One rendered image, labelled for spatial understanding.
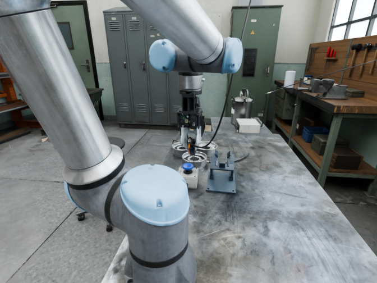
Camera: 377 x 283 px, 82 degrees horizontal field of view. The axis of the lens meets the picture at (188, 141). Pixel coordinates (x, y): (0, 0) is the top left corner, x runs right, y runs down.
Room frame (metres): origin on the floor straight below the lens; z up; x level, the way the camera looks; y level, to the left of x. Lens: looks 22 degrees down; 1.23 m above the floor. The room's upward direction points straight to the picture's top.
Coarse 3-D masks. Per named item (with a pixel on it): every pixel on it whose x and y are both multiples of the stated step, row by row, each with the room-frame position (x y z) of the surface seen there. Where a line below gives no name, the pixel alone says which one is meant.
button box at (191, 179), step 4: (180, 168) 0.70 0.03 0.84; (192, 168) 0.70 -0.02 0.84; (196, 168) 0.70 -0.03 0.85; (180, 172) 0.67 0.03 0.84; (184, 172) 0.67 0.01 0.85; (188, 172) 0.66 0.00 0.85; (192, 172) 0.67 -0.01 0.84; (196, 172) 0.67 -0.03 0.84; (184, 176) 0.64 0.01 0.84; (188, 176) 0.64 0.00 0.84; (192, 176) 0.64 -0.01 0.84; (196, 176) 0.64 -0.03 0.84; (188, 180) 0.64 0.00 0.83; (192, 180) 0.64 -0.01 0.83; (196, 180) 0.64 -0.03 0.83; (188, 184) 0.64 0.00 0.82; (192, 184) 0.64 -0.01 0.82; (196, 184) 0.64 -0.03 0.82; (192, 188) 0.64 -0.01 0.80
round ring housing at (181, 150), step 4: (176, 144) 0.96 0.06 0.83; (180, 144) 0.97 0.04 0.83; (172, 148) 0.91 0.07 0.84; (180, 148) 0.94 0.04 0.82; (184, 148) 0.95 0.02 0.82; (176, 152) 0.89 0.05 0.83; (180, 152) 0.88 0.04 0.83; (184, 152) 0.88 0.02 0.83; (176, 156) 0.89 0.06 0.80; (180, 156) 0.88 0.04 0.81
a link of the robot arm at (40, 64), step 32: (0, 0) 0.27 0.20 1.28; (32, 0) 0.29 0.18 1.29; (0, 32) 0.28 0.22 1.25; (32, 32) 0.29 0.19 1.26; (32, 64) 0.29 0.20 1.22; (64, 64) 0.32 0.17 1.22; (32, 96) 0.30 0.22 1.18; (64, 96) 0.31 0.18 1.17; (64, 128) 0.32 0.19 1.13; (96, 128) 0.35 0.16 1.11; (64, 160) 0.34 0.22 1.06; (96, 160) 0.34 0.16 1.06; (96, 192) 0.33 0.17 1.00
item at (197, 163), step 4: (196, 152) 0.86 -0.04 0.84; (200, 152) 0.85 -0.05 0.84; (184, 156) 0.84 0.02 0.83; (196, 156) 0.84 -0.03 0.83; (204, 156) 0.84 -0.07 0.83; (184, 160) 0.78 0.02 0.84; (188, 160) 0.80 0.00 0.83; (192, 160) 0.83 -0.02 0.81; (196, 160) 0.83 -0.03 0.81; (200, 160) 0.80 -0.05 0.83; (204, 160) 0.78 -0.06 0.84; (192, 164) 0.76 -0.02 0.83; (196, 164) 0.76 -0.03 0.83; (200, 164) 0.77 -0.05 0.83; (204, 164) 0.78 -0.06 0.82; (200, 168) 0.77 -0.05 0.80
